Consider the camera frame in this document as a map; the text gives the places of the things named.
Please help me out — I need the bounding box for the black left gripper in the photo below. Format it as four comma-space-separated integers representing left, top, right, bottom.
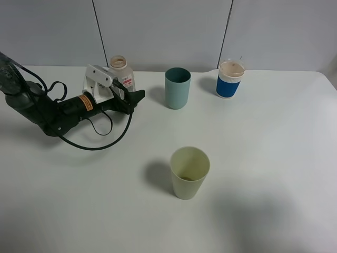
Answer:
77, 90, 145, 119

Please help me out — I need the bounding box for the clear plastic drink bottle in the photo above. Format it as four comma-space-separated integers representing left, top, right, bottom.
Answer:
108, 55, 136, 92

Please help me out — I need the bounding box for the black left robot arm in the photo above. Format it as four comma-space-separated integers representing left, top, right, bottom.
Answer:
1, 54, 145, 137

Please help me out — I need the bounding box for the teal plastic cup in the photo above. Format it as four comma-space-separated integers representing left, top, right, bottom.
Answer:
165, 67, 191, 110

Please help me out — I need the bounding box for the pale green plastic cup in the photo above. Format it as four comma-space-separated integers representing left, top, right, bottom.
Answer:
170, 147, 210, 200

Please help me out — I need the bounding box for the blue sleeved paper cup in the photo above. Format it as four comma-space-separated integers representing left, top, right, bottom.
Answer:
216, 59, 246, 99

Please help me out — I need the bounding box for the black camera cable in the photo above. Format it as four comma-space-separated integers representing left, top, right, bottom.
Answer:
47, 79, 134, 152

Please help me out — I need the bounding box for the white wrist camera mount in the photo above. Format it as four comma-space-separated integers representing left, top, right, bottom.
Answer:
82, 64, 117, 104

